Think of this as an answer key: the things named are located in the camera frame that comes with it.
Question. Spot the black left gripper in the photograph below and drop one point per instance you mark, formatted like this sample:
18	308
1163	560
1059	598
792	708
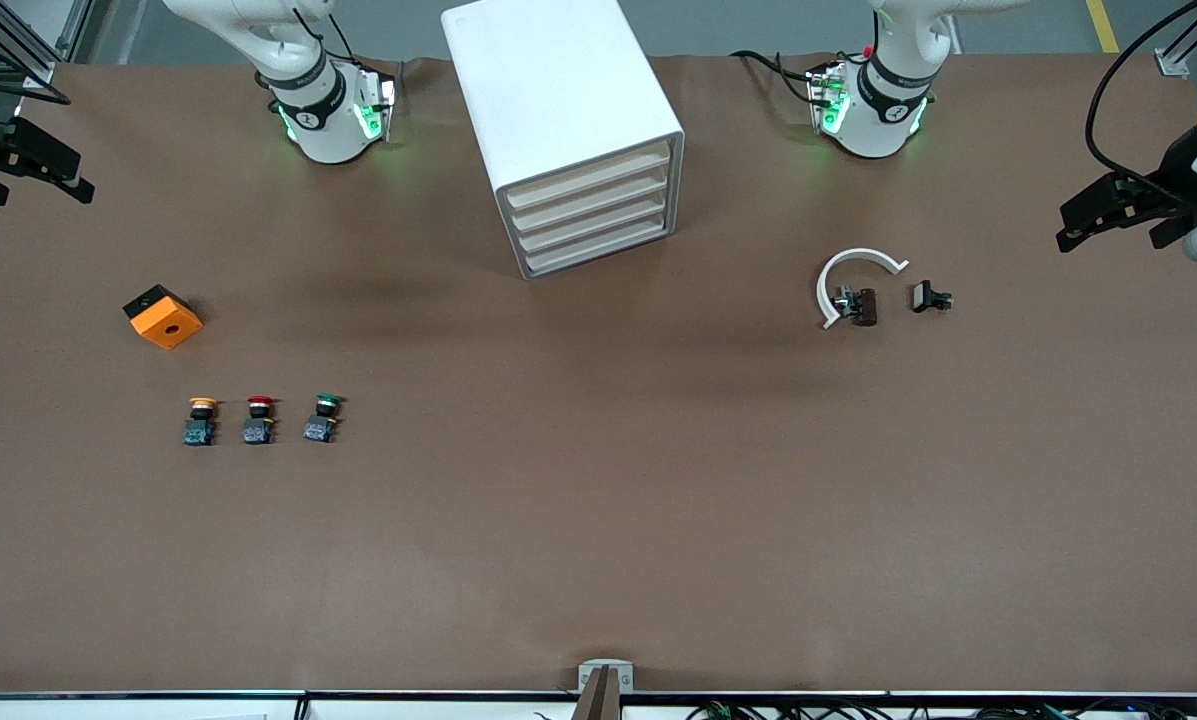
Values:
1176	160

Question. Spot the yellow push button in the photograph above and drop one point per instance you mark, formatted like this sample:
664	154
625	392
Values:
200	420

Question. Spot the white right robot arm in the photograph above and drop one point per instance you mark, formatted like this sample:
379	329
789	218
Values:
323	125

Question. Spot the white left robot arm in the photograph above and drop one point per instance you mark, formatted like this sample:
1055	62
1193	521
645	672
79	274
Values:
873	125

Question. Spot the orange button box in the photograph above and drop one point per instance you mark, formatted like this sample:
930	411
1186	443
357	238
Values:
168	325

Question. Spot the red push button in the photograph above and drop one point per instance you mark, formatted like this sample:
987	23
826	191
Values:
258	420

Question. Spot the green push button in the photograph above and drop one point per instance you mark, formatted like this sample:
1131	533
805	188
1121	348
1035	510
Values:
322	418

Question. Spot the white curved plastic clip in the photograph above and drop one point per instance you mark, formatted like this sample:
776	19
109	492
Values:
858	254

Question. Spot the small brown electrical component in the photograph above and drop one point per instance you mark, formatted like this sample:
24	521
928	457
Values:
863	306

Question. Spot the small black switch component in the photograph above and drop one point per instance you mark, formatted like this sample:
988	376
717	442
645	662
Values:
924	296

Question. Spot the black table edge rail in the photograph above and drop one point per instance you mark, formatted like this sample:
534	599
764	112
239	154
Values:
258	694

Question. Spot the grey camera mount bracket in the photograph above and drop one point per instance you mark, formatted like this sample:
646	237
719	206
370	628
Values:
606	678

